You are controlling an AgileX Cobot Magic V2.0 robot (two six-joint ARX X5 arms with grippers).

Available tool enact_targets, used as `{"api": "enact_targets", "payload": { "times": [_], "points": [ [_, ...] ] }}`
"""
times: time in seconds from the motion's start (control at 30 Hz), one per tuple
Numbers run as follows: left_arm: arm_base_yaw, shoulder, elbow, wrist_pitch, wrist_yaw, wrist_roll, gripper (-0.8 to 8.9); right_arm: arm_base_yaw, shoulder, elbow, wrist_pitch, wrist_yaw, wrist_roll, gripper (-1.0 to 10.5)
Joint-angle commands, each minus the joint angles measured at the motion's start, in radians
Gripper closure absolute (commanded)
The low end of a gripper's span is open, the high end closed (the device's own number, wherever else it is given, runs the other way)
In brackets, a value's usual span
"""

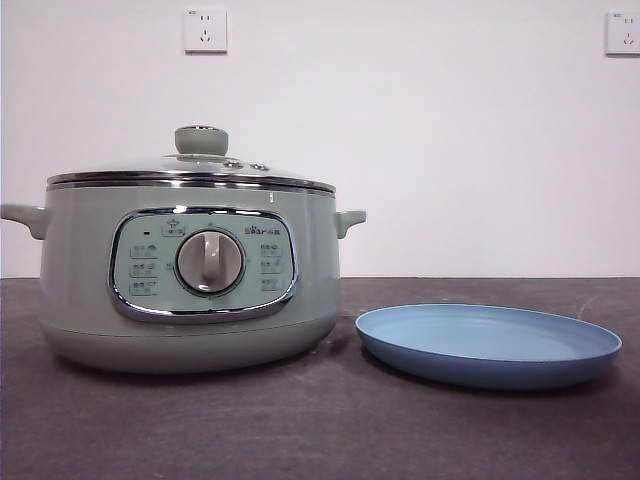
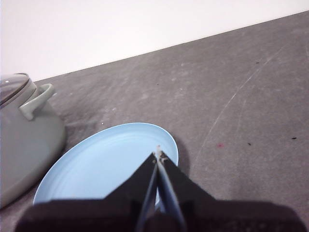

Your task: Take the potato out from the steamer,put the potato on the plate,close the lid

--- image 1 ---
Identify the glass lid with green knob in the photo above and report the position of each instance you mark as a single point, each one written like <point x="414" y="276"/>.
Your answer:
<point x="201" y="140"/>

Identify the blue round plate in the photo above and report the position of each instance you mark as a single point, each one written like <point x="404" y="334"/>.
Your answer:
<point x="480" y="345"/>

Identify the pale green electric steamer pot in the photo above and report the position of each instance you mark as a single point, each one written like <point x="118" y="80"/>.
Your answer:
<point x="75" y="300"/>

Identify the white wall socket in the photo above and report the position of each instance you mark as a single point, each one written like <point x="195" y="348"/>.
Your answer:
<point x="205" y="31"/>
<point x="624" y="34"/>

